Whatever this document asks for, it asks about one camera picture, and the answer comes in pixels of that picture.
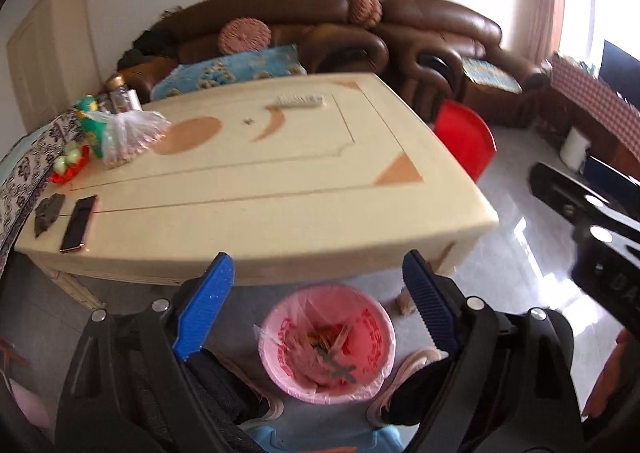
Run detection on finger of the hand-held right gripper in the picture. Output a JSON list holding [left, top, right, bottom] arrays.
[[585, 154, 640, 221], [529, 162, 640, 329]]

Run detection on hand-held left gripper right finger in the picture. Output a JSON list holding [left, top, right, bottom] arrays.
[[401, 249, 583, 453]]

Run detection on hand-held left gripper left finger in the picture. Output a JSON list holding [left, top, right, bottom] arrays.
[[55, 252, 236, 453]]

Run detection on pink lined trash bin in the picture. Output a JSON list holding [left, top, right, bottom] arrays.
[[257, 283, 396, 405]]

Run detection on yellow snack wrapper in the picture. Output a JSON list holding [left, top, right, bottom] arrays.
[[306, 325, 353, 351]]

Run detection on teal handled tool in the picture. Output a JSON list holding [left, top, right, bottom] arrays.
[[320, 353, 358, 384]]

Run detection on blue trash bin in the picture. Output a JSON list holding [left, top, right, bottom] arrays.
[[247, 423, 403, 453]]

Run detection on person's right hand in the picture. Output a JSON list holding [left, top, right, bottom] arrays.
[[582, 328, 640, 421]]

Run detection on brown wooden cabinet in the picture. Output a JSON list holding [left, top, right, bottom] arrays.
[[542, 78, 640, 179]]

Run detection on white container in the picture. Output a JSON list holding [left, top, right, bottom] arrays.
[[559, 127, 592, 168]]

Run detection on person's right pink sneaker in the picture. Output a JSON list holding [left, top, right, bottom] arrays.
[[366, 347, 448, 426]]

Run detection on person's pink sneaker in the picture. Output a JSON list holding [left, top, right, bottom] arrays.
[[215, 353, 285, 429], [366, 347, 448, 426]]

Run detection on person's left leg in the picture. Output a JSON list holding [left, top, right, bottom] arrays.
[[135, 353, 261, 453]]

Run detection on person's leg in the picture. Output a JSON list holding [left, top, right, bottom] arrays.
[[387, 368, 458, 426], [135, 353, 261, 453]]

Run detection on red checkered cloth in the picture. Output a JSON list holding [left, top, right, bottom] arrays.
[[550, 53, 640, 159]]

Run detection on person's right leg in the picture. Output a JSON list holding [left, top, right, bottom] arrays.
[[387, 368, 458, 426]]

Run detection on black television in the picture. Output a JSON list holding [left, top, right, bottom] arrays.
[[599, 39, 640, 111]]

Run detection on person's left pink sneaker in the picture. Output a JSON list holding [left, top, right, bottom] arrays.
[[215, 353, 285, 429]]

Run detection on black smartphone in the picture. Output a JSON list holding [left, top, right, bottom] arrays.
[[59, 194, 101, 255]]

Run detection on cream wooden table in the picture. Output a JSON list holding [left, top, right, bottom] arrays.
[[14, 72, 501, 314]]

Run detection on red plastic stool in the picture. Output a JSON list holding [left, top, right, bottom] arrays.
[[434, 99, 497, 184]]

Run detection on teal seat cloth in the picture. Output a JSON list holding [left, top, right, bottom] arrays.
[[461, 56, 523, 95]]

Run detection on window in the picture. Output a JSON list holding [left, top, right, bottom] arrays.
[[557, 0, 640, 64]]

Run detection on dark grey lump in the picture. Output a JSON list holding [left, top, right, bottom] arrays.
[[32, 193, 67, 239]]

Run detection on clear bag of peanuts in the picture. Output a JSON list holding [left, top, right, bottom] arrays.
[[87, 109, 172, 170]]

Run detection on red plate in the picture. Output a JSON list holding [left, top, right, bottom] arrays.
[[48, 143, 93, 184]]

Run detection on pink rolled mat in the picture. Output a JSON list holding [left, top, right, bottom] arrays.
[[7, 378, 53, 434]]

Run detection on brown wooden sticks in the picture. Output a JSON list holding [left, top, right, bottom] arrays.
[[0, 337, 27, 371]]

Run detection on green cartoon bottle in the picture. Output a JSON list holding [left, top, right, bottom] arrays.
[[75, 96, 108, 159]]

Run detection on black floral bed sheet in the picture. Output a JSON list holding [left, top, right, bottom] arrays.
[[0, 110, 86, 254]]

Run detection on glass bottle gold cap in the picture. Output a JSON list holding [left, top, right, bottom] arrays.
[[102, 73, 141, 113]]

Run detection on white remote control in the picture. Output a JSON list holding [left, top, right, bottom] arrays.
[[272, 93, 326, 109]]

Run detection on brown leather armchair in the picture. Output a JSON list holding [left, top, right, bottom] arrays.
[[375, 0, 548, 129]]

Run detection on blue floral cloth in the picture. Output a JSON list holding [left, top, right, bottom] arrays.
[[150, 44, 308, 101]]

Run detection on light blue bed cover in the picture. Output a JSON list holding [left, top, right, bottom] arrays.
[[0, 126, 51, 169]]

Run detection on black clothes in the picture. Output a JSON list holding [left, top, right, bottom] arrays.
[[117, 26, 181, 69]]

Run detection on large pink round cushion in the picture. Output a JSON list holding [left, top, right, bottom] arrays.
[[218, 18, 272, 55]]

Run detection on small pink round cushion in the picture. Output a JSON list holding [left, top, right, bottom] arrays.
[[362, 0, 383, 29], [347, 0, 373, 24]]

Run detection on cream wooden cabinet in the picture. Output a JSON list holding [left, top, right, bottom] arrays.
[[6, 0, 101, 131]]

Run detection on long brown leather sofa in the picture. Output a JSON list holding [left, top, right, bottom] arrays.
[[116, 0, 390, 101]]

